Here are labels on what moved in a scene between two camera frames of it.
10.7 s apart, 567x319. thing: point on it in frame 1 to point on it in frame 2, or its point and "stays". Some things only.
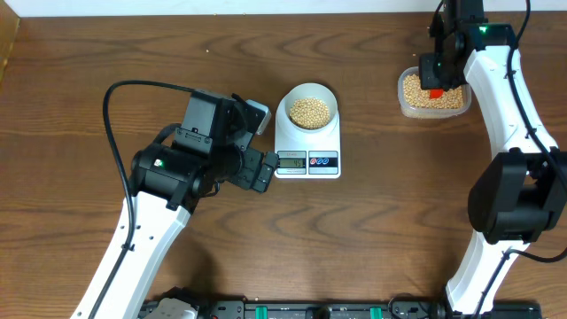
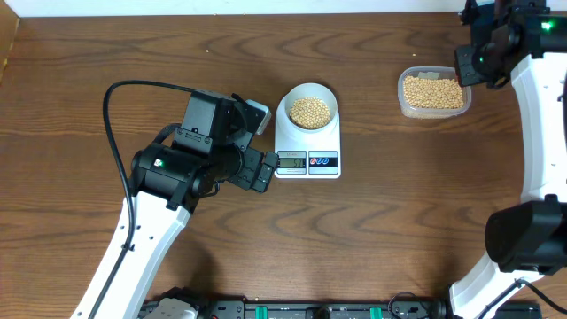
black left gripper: x=271 y=159 stays
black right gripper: x=427 y=78 to x=466 y=75
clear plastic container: x=419 y=103 stays
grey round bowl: x=310 y=108 stays
